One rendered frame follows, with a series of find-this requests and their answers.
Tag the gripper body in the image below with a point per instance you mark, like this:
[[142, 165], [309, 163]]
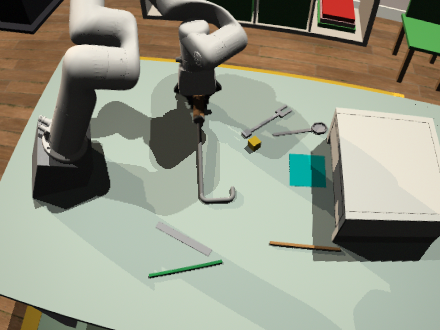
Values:
[[196, 84]]

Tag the teal square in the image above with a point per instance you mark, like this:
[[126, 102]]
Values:
[[307, 170]]

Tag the grey spoon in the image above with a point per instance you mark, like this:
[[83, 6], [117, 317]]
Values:
[[316, 128]]

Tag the yellow cube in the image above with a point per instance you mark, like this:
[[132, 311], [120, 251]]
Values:
[[254, 143]]

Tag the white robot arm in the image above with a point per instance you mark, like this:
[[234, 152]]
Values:
[[95, 66]]

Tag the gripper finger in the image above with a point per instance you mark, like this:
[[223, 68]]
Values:
[[189, 98], [206, 97]]

